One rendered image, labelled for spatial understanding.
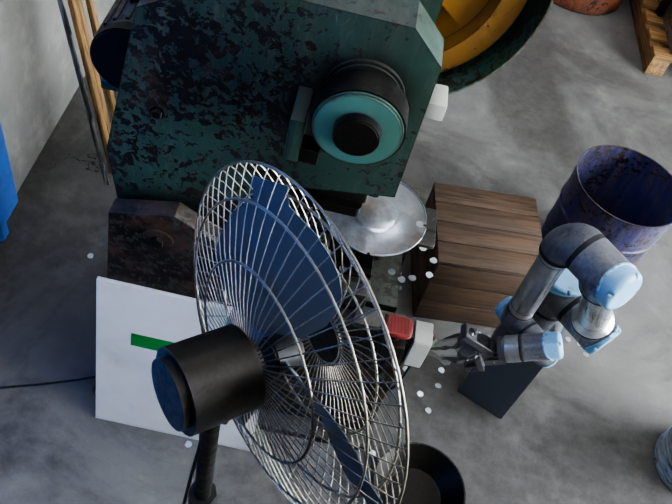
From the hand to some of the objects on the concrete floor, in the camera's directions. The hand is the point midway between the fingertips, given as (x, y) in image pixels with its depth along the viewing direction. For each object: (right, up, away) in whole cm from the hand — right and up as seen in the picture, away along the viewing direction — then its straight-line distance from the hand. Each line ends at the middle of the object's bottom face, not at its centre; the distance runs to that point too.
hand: (430, 349), depth 208 cm
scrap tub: (+75, +24, +107) cm, 133 cm away
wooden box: (+23, +15, +88) cm, 92 cm away
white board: (-77, -26, +33) cm, 88 cm away
